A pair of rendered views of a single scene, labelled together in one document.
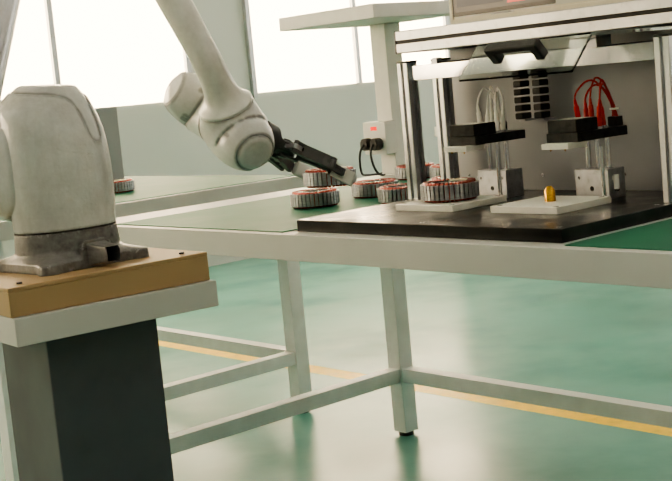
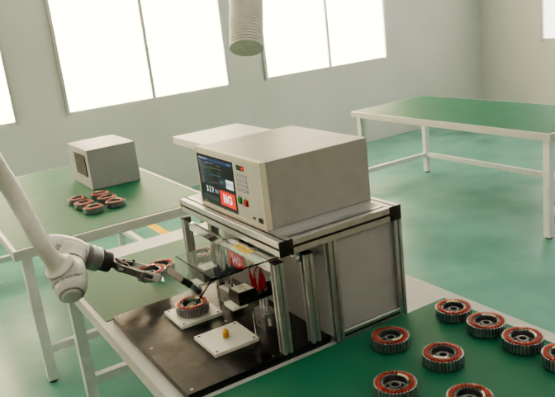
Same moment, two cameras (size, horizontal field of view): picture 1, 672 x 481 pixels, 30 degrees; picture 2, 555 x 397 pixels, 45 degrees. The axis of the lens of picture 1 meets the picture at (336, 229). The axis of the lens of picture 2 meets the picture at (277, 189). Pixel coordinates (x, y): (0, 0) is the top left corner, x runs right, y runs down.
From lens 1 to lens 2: 124 cm
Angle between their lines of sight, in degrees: 13
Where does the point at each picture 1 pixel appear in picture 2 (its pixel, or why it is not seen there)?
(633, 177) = (293, 307)
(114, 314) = not seen: outside the picture
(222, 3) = not seen: hidden behind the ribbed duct
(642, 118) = (294, 278)
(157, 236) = not seen: hidden behind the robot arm
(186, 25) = (27, 229)
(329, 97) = (311, 76)
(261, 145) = (73, 294)
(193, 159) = (231, 116)
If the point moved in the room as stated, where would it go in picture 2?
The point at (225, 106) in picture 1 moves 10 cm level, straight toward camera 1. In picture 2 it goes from (54, 271) to (40, 284)
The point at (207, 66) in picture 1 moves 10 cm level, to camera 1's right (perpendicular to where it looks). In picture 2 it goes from (40, 252) to (69, 250)
